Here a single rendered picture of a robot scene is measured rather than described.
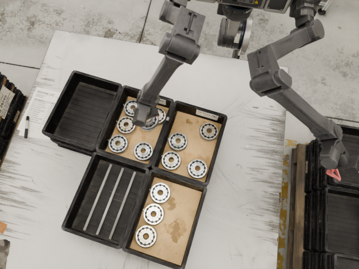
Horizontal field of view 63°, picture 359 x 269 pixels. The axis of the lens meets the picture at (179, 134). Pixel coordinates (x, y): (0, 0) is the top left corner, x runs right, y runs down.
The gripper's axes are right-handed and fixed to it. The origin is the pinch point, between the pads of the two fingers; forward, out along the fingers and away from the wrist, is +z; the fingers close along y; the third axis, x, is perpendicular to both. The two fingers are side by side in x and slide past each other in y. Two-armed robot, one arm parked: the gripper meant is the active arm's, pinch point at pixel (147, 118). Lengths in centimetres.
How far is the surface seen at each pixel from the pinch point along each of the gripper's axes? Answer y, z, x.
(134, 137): -9.1, 22.0, 1.3
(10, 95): -81, 70, 88
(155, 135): 1.7, 22.1, -2.7
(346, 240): 87, 67, -105
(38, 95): -53, 35, 57
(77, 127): -35.7, 22.2, 19.9
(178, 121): 16.6, 22.4, -0.1
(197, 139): 21.8, 22.2, -14.1
